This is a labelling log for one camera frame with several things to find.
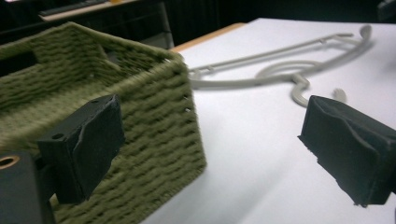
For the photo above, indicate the green woven basket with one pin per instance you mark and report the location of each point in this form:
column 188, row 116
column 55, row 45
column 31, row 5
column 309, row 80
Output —
column 155, row 133

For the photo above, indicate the grey metal desk leg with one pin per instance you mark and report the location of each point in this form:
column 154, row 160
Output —
column 163, row 29

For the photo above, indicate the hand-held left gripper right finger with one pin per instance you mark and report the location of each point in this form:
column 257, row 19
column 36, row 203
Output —
column 348, row 146

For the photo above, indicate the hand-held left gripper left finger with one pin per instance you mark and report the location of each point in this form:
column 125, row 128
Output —
column 81, row 149

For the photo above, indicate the grey plastic clothes hanger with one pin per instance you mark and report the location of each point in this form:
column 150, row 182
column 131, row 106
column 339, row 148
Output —
column 236, row 83

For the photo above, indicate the wooden desk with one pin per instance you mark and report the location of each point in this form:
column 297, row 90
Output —
column 84, row 11

